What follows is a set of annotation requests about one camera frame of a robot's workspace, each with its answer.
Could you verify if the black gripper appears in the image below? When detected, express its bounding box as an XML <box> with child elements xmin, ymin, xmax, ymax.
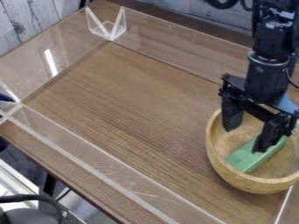
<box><xmin>219</xmin><ymin>52</ymin><xmax>299</xmax><ymax>153</ymax></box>

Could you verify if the green rectangular block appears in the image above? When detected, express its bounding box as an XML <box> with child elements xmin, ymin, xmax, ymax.
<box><xmin>225</xmin><ymin>136</ymin><xmax>289</xmax><ymax>173</ymax></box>

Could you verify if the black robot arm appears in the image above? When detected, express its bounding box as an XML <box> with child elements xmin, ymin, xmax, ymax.
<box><xmin>219</xmin><ymin>0</ymin><xmax>299</xmax><ymax>152</ymax></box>

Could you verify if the light wooden bowl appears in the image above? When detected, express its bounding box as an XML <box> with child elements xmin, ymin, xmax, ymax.
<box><xmin>206</xmin><ymin>109</ymin><xmax>299</xmax><ymax>194</ymax></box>

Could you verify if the clear acrylic tray wall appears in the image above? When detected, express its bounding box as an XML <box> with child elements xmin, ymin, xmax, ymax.
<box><xmin>0</xmin><ymin>92</ymin><xmax>226</xmax><ymax>224</ymax></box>

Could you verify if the clear acrylic corner bracket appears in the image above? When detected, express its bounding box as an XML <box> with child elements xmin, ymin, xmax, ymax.
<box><xmin>85</xmin><ymin>7</ymin><xmax>127</xmax><ymax>41</ymax></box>

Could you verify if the black cable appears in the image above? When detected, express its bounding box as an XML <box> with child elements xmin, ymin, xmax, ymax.
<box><xmin>0</xmin><ymin>193</ymin><xmax>63</xmax><ymax>224</ymax></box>

